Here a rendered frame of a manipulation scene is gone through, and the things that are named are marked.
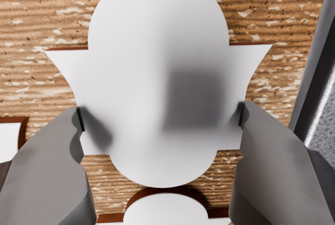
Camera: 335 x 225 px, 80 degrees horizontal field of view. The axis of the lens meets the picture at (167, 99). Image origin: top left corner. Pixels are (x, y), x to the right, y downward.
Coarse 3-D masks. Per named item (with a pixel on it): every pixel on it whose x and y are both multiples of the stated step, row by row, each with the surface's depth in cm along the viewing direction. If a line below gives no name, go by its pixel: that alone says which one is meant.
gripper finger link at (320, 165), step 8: (312, 152) 8; (312, 160) 7; (320, 160) 7; (320, 168) 7; (328, 168) 7; (320, 176) 7; (328, 176) 7; (320, 184) 6; (328, 184) 6; (328, 192) 6; (328, 200) 6
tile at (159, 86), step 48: (144, 0) 10; (192, 0) 10; (96, 48) 11; (144, 48) 11; (192, 48) 11; (240, 48) 11; (96, 96) 12; (144, 96) 12; (192, 96) 12; (240, 96) 12; (96, 144) 13; (144, 144) 14; (192, 144) 14
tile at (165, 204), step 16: (144, 192) 17; (160, 192) 16; (176, 192) 16; (192, 192) 17; (128, 208) 17; (144, 208) 17; (160, 208) 17; (176, 208) 17; (192, 208) 17; (112, 224) 18; (128, 224) 18; (144, 224) 18; (160, 224) 18; (176, 224) 18; (192, 224) 18; (208, 224) 18; (224, 224) 18
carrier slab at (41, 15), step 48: (0, 0) 11; (48, 0) 11; (96, 0) 11; (240, 0) 11; (288, 0) 11; (0, 48) 12; (48, 48) 12; (288, 48) 12; (0, 96) 13; (48, 96) 13; (288, 96) 14; (96, 192) 17
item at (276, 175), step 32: (256, 128) 9; (288, 128) 9; (256, 160) 7; (288, 160) 7; (256, 192) 6; (288, 192) 6; (320, 192) 6; (256, 224) 6; (288, 224) 5; (320, 224) 5
